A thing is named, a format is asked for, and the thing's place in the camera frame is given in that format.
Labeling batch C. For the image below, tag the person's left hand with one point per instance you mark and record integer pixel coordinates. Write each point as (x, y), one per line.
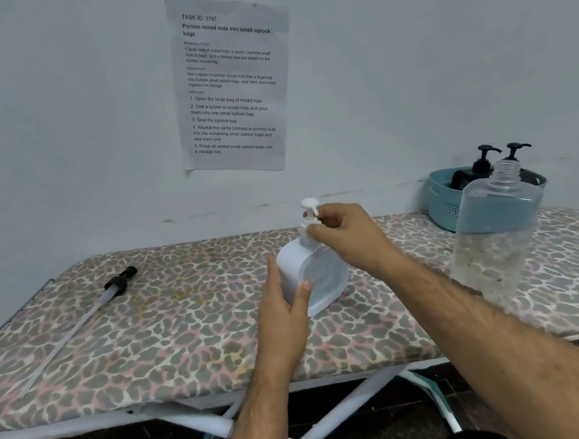
(281, 329)

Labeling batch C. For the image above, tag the person's right hand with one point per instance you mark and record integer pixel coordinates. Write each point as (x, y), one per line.
(360, 240)

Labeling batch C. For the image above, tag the person's right thumb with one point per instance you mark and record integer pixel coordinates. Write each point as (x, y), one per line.
(322, 232)

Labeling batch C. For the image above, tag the person's left thumb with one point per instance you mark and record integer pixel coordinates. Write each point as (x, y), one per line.
(301, 303)

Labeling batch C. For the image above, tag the white pump head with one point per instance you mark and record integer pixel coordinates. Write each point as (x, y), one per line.
(308, 203)

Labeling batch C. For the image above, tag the white plastic bottle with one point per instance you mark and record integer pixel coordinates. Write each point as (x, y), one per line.
(327, 277)

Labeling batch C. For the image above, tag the person's right forearm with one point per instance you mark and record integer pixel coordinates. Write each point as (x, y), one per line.
(512, 344)

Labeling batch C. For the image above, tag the person's left forearm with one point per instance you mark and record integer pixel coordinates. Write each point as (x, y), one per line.
(255, 435)

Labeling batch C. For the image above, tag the teal plastic basket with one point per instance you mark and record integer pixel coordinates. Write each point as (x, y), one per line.
(440, 201)

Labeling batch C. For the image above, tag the leopard print ironing board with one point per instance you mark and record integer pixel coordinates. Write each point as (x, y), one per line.
(172, 315)

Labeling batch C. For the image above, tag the white metal board legs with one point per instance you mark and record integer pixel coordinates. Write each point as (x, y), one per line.
(214, 423)

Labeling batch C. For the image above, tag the black pump bottle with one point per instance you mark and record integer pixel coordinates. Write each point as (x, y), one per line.
(517, 148)
(469, 177)

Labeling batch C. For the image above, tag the large clear plastic bottle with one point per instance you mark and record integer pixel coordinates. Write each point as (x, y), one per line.
(491, 225)

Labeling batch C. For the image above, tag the printed white paper sheet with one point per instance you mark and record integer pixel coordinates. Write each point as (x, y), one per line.
(231, 81)

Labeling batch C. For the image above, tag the black pump with long tube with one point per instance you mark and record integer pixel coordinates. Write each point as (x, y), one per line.
(120, 280)

